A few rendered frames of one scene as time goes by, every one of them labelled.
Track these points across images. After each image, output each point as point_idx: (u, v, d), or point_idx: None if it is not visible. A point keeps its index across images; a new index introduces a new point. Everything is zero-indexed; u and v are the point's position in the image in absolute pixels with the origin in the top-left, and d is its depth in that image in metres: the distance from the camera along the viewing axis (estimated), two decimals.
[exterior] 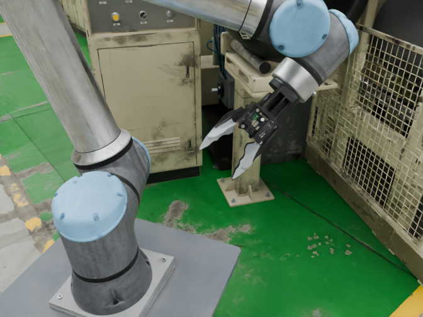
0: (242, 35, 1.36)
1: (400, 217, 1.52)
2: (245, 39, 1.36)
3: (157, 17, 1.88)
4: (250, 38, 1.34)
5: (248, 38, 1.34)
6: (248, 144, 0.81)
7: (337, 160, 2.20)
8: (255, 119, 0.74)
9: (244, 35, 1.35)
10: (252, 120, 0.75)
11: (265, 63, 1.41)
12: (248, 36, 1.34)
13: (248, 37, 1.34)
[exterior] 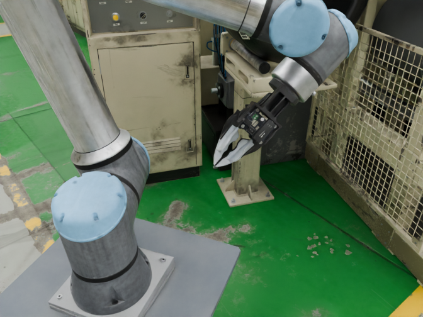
0: (241, 35, 1.36)
1: (400, 217, 1.53)
2: (245, 39, 1.36)
3: (157, 17, 1.88)
4: (249, 38, 1.34)
5: (248, 38, 1.34)
6: (243, 139, 0.80)
7: (337, 160, 2.21)
8: (255, 119, 0.74)
9: (243, 35, 1.35)
10: (252, 120, 0.75)
11: (264, 63, 1.42)
12: (247, 36, 1.34)
13: (248, 37, 1.34)
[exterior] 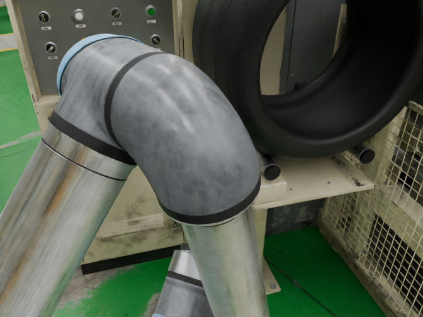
0: None
1: None
2: None
3: None
4: None
5: None
6: None
7: (359, 241, 1.75)
8: None
9: None
10: None
11: (272, 167, 0.96)
12: None
13: None
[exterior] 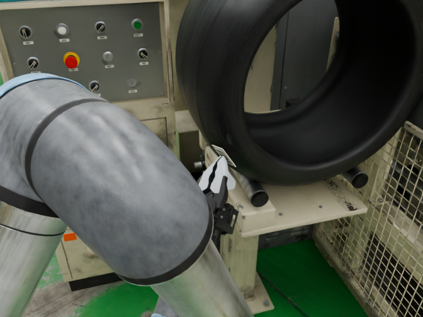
0: None
1: None
2: (228, 164, 0.86)
3: (114, 87, 1.38)
4: (235, 166, 0.84)
5: (233, 166, 0.85)
6: (214, 192, 0.80)
7: (355, 258, 1.71)
8: None
9: (226, 160, 0.85)
10: None
11: (260, 194, 0.92)
12: (232, 163, 0.84)
13: (233, 164, 0.84)
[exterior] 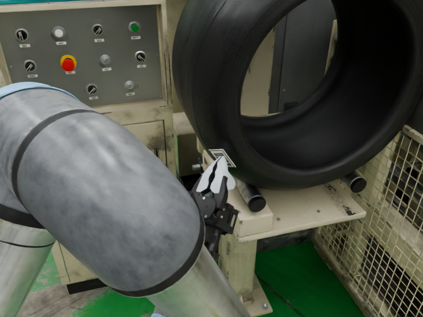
0: None
1: None
2: None
3: (111, 90, 1.37)
4: (235, 166, 0.84)
5: (233, 166, 0.84)
6: (214, 192, 0.80)
7: (354, 261, 1.70)
8: None
9: None
10: None
11: (257, 199, 0.91)
12: (233, 164, 0.84)
13: (233, 165, 0.84)
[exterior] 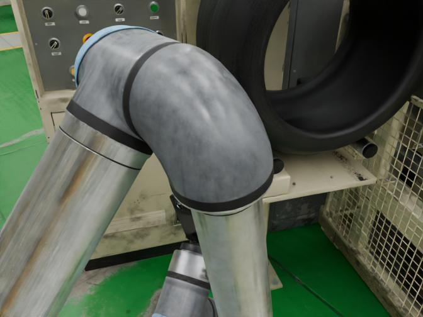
0: None
1: None
2: None
3: None
4: None
5: None
6: None
7: (361, 238, 1.76)
8: None
9: None
10: None
11: (276, 161, 0.97)
12: None
13: None
